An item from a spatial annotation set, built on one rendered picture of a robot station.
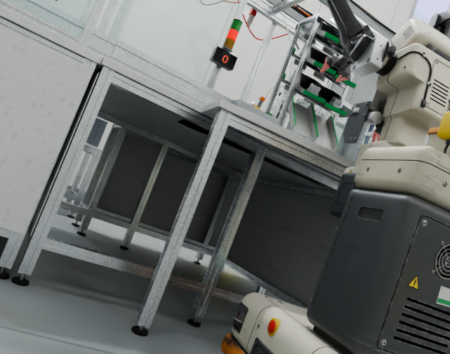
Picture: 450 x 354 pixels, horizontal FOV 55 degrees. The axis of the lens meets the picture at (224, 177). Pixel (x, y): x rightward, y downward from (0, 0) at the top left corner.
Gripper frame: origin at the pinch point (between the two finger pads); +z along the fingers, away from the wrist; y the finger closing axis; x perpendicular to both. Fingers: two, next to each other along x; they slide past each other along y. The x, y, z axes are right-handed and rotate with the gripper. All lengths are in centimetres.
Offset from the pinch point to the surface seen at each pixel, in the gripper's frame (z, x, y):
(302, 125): 22.7, 15.9, -2.5
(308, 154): -13, 61, 15
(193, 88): 9, 39, 60
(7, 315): 13, 141, 91
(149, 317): 20, 128, 49
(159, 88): 3, 51, 74
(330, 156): -16, 59, 7
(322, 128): 26.7, 7.7, -17.9
